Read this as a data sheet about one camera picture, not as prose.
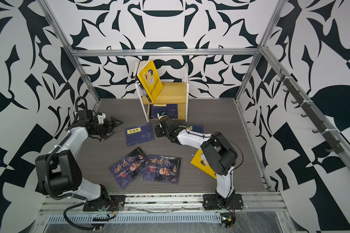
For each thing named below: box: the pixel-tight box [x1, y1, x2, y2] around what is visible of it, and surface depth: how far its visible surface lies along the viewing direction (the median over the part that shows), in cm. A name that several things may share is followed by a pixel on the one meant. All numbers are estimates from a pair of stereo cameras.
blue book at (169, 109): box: [148, 103, 179, 120], surface depth 107 cm
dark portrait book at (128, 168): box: [107, 146, 153, 190], surface depth 86 cm
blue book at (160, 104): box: [153, 103, 167, 107], surface depth 107 cm
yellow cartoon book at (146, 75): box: [133, 59, 164, 103], surface depth 84 cm
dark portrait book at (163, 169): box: [140, 153, 182, 185], surface depth 85 cm
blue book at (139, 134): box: [124, 122, 156, 147], surface depth 101 cm
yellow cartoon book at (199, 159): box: [190, 149, 218, 180], surface depth 89 cm
